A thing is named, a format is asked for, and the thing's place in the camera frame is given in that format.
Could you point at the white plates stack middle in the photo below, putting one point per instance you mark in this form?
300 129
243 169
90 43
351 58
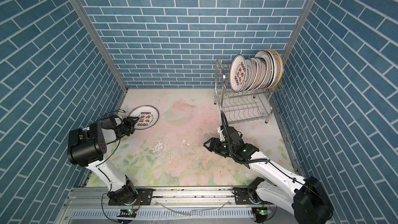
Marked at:
260 71

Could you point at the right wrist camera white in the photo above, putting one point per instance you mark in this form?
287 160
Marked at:
220 130

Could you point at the base circuit board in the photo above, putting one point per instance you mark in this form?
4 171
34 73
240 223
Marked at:
127 213
261 214

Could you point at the left base circuit board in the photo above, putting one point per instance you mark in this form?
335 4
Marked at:
127 213

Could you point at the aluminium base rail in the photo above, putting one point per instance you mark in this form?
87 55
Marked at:
158 204

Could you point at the aluminium right corner post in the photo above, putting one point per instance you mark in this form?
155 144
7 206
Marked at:
308 5

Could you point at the stainless steel dish rack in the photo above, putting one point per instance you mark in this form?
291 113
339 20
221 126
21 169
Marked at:
242 106

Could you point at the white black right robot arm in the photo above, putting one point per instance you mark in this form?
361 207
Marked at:
304 198

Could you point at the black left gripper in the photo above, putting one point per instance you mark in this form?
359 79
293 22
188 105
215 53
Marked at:
129 123

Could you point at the white plate red characters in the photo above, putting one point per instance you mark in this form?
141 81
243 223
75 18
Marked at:
238 73
148 116

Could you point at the yellow rimmed rear plate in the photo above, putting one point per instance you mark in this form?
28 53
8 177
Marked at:
278 63

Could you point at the aluminium left corner post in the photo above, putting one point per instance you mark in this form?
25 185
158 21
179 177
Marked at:
88 25

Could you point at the aluminium corner post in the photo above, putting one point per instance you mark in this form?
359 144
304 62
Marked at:
88 25
308 5

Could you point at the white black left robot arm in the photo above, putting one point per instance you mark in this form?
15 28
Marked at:
87 148

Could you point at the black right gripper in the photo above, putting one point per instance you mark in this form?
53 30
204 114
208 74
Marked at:
214 145

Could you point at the right base circuit board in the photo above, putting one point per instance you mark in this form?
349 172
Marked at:
261 214

